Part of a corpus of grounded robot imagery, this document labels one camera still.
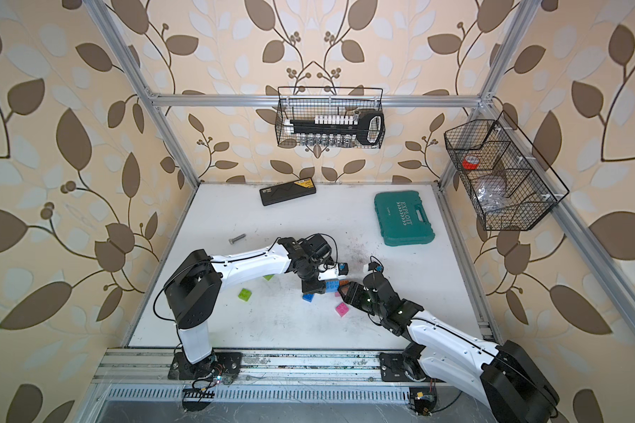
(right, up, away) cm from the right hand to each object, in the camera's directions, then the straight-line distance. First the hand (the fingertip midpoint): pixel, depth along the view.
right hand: (344, 291), depth 84 cm
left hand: (-8, +3, +2) cm, 9 cm away
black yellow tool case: (-23, +35, +33) cm, 53 cm away
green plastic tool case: (+24, +23, +18) cm, 38 cm away
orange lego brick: (-1, +5, -7) cm, 8 cm away
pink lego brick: (0, -6, 0) cm, 6 cm away
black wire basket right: (+46, +34, -11) cm, 58 cm away
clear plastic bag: (+39, +31, -14) cm, 52 cm away
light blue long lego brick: (-4, +2, 0) cm, 4 cm away
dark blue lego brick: (-12, -3, +3) cm, 12 cm away
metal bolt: (-41, +15, +18) cm, 47 cm away
